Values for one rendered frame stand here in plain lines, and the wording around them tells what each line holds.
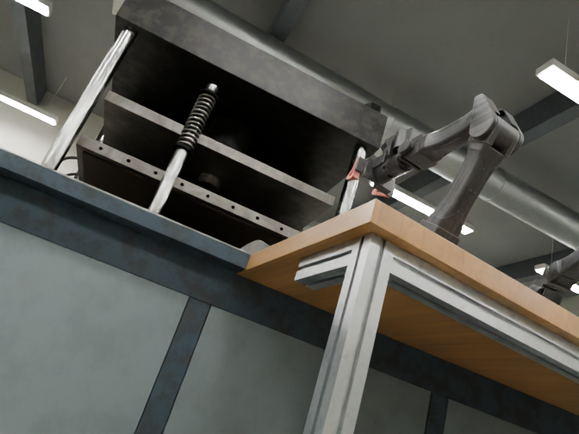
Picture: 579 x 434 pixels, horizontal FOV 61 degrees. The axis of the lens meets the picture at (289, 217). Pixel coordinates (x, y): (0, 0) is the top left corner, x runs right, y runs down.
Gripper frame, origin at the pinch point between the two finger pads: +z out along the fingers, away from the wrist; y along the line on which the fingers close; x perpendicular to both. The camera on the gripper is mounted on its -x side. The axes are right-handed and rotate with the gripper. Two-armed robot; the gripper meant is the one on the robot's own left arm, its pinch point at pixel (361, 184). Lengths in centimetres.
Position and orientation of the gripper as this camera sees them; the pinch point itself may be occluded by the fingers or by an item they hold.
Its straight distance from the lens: 148.3
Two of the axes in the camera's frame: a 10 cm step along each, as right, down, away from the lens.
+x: -2.8, 8.6, -4.3
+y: -8.3, -4.4, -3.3
